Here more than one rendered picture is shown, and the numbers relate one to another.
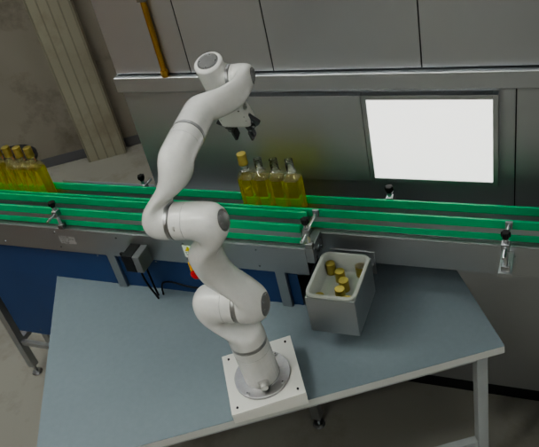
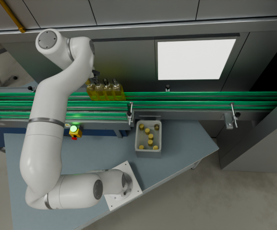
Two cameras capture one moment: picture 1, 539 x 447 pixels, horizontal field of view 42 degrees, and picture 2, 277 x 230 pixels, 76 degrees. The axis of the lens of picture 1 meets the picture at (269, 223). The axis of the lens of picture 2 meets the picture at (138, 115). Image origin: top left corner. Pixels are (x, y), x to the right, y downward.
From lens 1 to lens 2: 1.36 m
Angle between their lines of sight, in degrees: 26
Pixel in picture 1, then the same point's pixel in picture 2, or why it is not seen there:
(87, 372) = not seen: hidden behind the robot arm
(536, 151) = (245, 63)
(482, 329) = (207, 140)
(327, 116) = (133, 52)
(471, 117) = (218, 49)
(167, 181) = (37, 191)
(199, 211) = (77, 196)
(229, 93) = (76, 74)
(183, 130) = (41, 134)
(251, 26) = not seen: outside the picture
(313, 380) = (141, 179)
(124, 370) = not seen: hidden behind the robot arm
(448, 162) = (198, 71)
